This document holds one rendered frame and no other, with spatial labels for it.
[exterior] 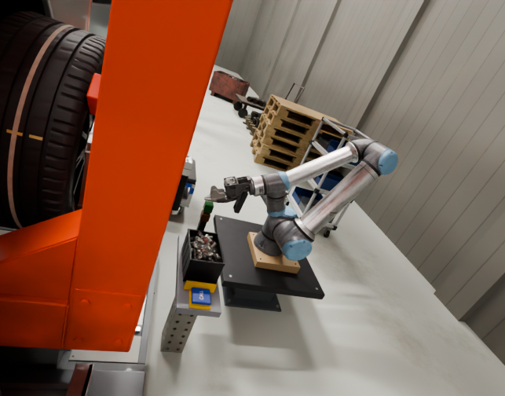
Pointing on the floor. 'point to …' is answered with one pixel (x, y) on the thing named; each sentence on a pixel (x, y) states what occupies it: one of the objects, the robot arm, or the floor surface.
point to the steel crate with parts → (228, 86)
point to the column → (176, 331)
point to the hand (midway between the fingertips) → (207, 199)
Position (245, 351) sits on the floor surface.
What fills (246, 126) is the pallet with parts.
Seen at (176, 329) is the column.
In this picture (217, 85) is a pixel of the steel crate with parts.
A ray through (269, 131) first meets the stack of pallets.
